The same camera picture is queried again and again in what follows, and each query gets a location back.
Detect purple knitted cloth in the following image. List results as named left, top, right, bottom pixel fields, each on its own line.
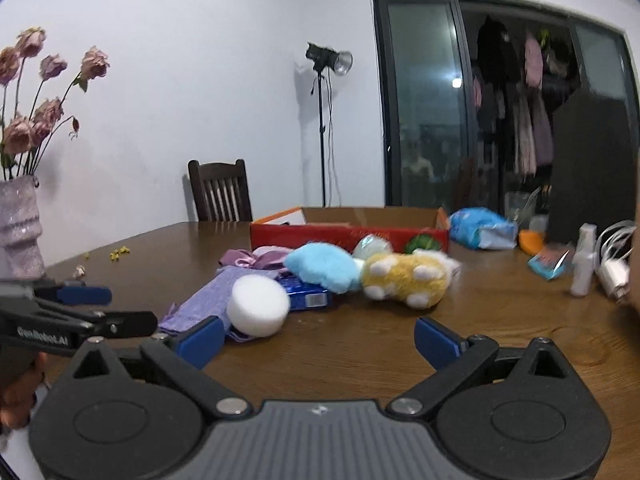
left=158, top=266, right=279, bottom=342

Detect yellow white plush sheep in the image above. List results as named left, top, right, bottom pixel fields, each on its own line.
left=360, top=249, right=461, bottom=310

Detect white foam cylinder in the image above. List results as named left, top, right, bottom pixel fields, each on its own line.
left=227, top=274, right=291, bottom=338

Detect light blue plush toy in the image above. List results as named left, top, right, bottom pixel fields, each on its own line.
left=284, top=243, right=360, bottom=295

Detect blue tissue box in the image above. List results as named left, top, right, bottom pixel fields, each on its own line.
left=277, top=274, right=333, bottom=312

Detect person's left hand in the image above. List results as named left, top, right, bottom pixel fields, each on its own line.
left=1, top=352, right=48, bottom=430

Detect fallen pink petal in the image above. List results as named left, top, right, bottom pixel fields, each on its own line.
left=73, top=264, right=86, bottom=280

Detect yellow flower bits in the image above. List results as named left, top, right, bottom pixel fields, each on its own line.
left=82, top=245, right=131, bottom=262

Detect pink textured vase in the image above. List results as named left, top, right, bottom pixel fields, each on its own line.
left=1, top=176, right=46, bottom=281

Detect blue tissue pack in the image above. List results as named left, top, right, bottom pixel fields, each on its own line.
left=450, top=207, right=518, bottom=250

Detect purple satin bow cloth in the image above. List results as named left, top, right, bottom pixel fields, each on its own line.
left=219, top=246, right=292, bottom=272

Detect teal packaged snack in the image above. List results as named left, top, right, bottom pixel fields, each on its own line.
left=527, top=244, right=575, bottom=281

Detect orange cloth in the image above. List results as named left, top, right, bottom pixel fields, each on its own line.
left=518, top=230, right=544, bottom=257

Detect red cardboard box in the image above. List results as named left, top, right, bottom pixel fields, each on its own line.
left=250, top=207, right=449, bottom=252

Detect white spray bottle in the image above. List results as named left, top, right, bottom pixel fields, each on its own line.
left=570, top=223, right=597, bottom=297

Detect clear glass cup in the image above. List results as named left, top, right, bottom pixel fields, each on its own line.
left=504, top=188, right=541, bottom=229

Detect dried pink roses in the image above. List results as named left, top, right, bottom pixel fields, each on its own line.
left=1, top=26, right=111, bottom=181

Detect dark wooden chair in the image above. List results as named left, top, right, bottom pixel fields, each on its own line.
left=188, top=159, right=253, bottom=222

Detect black shopping bag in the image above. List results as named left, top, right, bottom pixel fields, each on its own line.
left=547, top=90, right=636, bottom=244

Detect studio light on stand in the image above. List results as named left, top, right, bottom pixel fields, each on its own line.
left=305, top=42, right=354, bottom=207

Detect white charger with cable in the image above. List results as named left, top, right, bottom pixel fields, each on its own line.
left=596, top=220, right=637, bottom=304

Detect black sliding door frame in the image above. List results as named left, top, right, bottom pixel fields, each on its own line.
left=373, top=0, right=639, bottom=210

